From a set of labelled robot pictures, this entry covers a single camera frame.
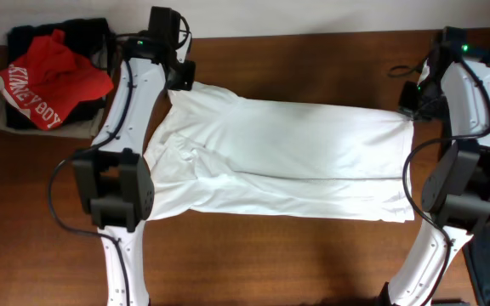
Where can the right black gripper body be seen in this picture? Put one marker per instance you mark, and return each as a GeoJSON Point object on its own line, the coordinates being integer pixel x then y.
{"type": "Point", "coordinates": [423, 104]}

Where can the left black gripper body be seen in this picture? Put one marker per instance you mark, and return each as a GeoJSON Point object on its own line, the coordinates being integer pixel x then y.
{"type": "Point", "coordinates": [185, 76]}

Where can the white t-shirt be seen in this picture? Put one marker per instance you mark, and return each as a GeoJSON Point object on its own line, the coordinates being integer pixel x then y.
{"type": "Point", "coordinates": [217, 152]}

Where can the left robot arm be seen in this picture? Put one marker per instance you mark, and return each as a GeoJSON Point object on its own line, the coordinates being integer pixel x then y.
{"type": "Point", "coordinates": [113, 179]}

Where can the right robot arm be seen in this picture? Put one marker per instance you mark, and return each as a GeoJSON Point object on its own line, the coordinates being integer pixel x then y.
{"type": "Point", "coordinates": [455, 201]}

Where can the black folded garment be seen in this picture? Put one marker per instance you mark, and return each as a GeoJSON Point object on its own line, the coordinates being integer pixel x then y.
{"type": "Point", "coordinates": [86, 37]}

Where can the red printed t-shirt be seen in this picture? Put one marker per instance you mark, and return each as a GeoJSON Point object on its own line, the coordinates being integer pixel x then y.
{"type": "Point", "coordinates": [47, 82]}

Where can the grey-green folded garment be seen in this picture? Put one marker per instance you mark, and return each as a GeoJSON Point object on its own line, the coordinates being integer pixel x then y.
{"type": "Point", "coordinates": [79, 129]}

